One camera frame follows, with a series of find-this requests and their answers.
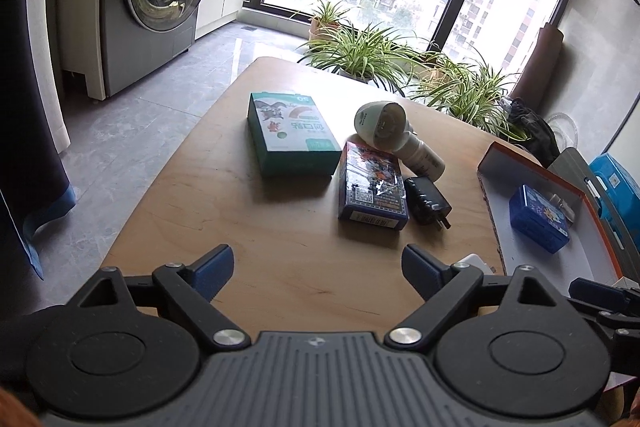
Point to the orange-edged white cardboard box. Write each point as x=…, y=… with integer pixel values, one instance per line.
x=505, y=217

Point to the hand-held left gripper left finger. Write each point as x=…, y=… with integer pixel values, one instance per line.
x=215, y=269

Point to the spider plant in pale pot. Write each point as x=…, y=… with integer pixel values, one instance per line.
x=470, y=102

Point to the grey washing machine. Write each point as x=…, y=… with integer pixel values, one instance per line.
x=150, y=47

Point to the spider plant by window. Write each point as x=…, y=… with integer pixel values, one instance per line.
x=442, y=62

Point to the brown rolled mat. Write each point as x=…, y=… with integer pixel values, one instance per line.
x=542, y=57

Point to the white bottle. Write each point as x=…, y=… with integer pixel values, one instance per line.
x=425, y=159

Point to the white square charger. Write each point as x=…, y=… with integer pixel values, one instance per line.
x=472, y=263

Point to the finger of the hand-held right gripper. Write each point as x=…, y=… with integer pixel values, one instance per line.
x=625, y=322
x=600, y=294

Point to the blue plastic stool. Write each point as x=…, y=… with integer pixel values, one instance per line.
x=615, y=187

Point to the green cartoon carton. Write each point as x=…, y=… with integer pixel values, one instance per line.
x=290, y=127

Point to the white round plug-in device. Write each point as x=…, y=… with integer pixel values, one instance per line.
x=372, y=119

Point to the white fan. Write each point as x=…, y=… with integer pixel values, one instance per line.
x=565, y=127

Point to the floor drain grate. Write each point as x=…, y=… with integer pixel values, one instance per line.
x=248, y=27

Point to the black charger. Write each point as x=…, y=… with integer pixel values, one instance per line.
x=425, y=202

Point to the grey folding chair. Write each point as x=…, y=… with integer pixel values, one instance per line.
x=575, y=167

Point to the black bag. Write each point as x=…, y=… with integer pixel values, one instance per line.
x=535, y=132

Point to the dark printed card box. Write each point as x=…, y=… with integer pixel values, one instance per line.
x=372, y=187

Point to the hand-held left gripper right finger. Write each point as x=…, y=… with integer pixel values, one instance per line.
x=417, y=269

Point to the spider plant in brown pot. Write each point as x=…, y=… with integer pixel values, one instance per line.
x=325, y=17

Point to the blue cartoon tissue pack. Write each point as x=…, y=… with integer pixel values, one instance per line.
x=537, y=219

